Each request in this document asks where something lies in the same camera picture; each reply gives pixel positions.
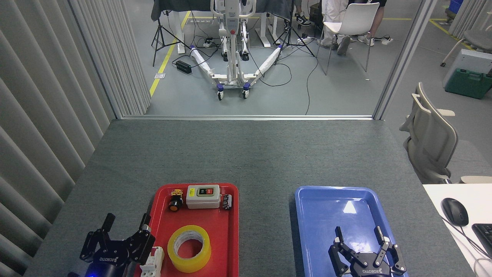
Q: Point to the white stand on wheels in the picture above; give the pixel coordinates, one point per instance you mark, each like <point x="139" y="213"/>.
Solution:
<point x="231" y="57"/>

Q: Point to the black power adapter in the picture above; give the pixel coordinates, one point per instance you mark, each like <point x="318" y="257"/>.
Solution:
<point x="183" y="67"/>

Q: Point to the black keyboard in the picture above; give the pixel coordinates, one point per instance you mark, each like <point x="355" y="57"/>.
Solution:
<point x="484" y="238"/>

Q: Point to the black orange push button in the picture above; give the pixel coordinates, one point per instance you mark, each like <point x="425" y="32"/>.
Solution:
<point x="175" y="202"/>

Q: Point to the black computer mouse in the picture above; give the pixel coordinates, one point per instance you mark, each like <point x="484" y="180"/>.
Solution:
<point x="454" y="211"/>

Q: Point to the desk with dark cloth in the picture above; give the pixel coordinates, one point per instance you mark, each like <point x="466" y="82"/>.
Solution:
<point x="180" y="4"/>

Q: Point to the grey vertical blind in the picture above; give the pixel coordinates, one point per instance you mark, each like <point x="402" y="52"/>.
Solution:
<point x="38" y="115"/>

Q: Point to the beige office chair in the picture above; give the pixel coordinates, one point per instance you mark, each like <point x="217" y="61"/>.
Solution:
<point x="430" y="142"/>

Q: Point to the silver post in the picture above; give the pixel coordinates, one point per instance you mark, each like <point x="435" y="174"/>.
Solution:
<point x="403" y="57"/>

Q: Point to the person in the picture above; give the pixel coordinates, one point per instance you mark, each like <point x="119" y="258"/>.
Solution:
<point x="303" y="19"/>
<point x="333" y="23"/>

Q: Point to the green plastic case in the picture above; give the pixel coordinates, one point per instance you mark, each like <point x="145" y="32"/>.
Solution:
<point x="467" y="82"/>

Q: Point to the white desk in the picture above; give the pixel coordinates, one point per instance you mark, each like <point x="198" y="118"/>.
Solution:
<point x="476" y="204"/>

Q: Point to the grey chair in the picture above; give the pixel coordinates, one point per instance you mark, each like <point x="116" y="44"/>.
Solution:
<point x="478" y="38"/>

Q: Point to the white circuit breaker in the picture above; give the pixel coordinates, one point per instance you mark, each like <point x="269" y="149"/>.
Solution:
<point x="153" y="265"/>

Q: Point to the white power strip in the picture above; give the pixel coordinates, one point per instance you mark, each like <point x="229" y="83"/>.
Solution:
<point x="208" y="43"/>
<point x="304" y="38"/>
<point x="386" y="40"/>

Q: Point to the black tripod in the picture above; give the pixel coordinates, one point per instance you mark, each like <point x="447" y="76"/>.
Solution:
<point x="289" y="36"/>
<point x="159" y="38"/>

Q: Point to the white plastic chair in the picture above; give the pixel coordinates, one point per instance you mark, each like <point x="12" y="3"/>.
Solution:
<point x="357" y="19"/>

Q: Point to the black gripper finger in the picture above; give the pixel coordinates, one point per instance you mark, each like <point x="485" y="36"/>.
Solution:
<point x="340" y="256"/>
<point x="143" y="242"/>
<point x="394" y="256"/>
<point x="89" y="246"/>

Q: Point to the yellow tape roll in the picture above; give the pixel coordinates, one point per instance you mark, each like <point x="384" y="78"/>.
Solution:
<point x="175" y="259"/>

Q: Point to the grey two-button switch box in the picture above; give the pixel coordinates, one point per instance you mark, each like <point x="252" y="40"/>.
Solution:
<point x="203" y="201"/>

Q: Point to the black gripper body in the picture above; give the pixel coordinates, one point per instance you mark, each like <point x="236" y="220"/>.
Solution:
<point x="371" y="272"/>
<point x="107" y="263"/>

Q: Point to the blue plastic tray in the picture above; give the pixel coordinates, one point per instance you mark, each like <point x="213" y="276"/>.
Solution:
<point x="326" y="227"/>

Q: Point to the red plastic tray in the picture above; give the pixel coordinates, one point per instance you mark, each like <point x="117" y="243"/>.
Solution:
<point x="221" y="238"/>

